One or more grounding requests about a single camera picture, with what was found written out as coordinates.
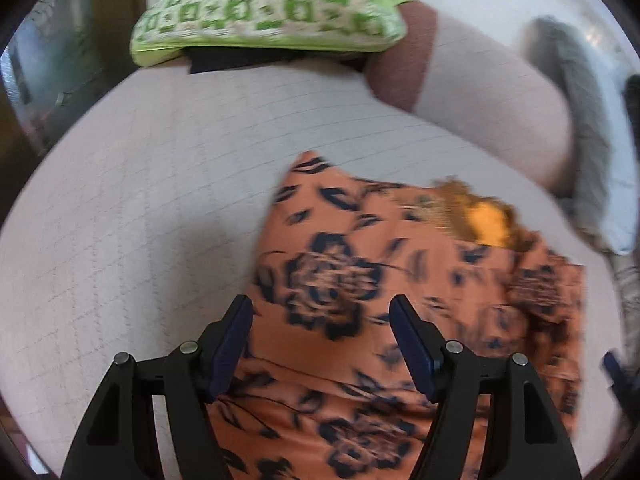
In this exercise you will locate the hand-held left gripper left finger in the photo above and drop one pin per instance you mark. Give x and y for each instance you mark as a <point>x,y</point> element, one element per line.
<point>232,345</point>

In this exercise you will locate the pink quilted bed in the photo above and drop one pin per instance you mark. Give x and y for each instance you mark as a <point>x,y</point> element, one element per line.
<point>150,185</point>

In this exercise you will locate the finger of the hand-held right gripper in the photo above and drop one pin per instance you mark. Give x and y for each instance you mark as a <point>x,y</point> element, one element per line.
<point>613,366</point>

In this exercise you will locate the grey cloth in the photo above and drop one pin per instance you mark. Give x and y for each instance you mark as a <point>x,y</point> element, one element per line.
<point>575,85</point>

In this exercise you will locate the wooden cabinet with glass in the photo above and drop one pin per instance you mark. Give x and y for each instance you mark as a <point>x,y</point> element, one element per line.
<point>60,75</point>

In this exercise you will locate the green patterned pillow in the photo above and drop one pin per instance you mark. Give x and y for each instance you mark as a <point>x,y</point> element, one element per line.
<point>250,5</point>

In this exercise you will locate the orange floral garment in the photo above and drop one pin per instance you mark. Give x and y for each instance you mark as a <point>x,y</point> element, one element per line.
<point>325,220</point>

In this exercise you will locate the striped beige pillow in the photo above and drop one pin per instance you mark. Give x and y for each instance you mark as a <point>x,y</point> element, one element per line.
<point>629,280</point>

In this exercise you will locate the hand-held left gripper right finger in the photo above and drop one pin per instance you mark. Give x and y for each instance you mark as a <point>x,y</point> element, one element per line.
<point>412,345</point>

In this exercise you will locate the pink bolster with brown end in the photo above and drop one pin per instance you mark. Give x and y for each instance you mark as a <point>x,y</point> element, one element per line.
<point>490,90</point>

